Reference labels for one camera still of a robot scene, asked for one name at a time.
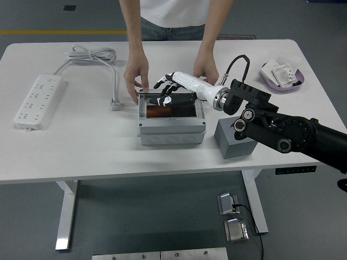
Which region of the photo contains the person's left hand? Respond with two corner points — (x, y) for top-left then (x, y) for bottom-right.
(192, 55), (220, 85)

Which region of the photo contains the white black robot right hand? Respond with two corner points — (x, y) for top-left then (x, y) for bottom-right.
(148, 70), (221, 108)

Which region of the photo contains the person's right hand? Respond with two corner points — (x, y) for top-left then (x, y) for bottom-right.
(124, 58), (150, 105)

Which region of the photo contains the clear hinged box lid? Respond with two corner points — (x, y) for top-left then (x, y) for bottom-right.
(137, 90), (197, 101)

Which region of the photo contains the orange cylindrical battery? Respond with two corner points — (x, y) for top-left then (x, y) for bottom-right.
(146, 105), (196, 119)

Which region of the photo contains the grey plastic junction box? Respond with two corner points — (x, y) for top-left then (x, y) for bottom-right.
(137, 93), (207, 147)

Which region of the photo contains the silver floor socket box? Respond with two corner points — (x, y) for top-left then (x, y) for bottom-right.
(216, 192), (240, 216)
(223, 218), (250, 243)

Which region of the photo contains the dark floor sign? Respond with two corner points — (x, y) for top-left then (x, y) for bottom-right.
(218, 34), (257, 41)

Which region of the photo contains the person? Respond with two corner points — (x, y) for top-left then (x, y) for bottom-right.
(139, 0), (217, 42)

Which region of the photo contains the grey square block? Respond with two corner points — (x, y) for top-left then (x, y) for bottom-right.
(214, 116), (259, 160)

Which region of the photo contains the purple plastic tray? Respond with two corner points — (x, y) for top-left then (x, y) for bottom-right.
(256, 61), (307, 94)

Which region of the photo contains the clear plastic bag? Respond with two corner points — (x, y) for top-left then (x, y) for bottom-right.
(276, 51), (303, 71)

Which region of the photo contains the white power strip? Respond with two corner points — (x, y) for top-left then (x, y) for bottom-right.
(14, 75), (68, 132)

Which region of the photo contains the white table leg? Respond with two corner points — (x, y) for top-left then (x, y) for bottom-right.
(242, 169), (269, 234)
(55, 180), (79, 251)

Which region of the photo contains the black table control panel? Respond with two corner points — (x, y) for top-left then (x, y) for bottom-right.
(275, 165), (317, 175)

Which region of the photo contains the white power cord with plug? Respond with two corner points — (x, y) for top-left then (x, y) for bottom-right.
(53, 45), (123, 112)

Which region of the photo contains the white wall socket panel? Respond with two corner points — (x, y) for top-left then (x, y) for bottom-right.
(272, 62), (296, 89)

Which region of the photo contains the black floor cable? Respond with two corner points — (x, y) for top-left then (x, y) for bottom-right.
(232, 203), (265, 260)

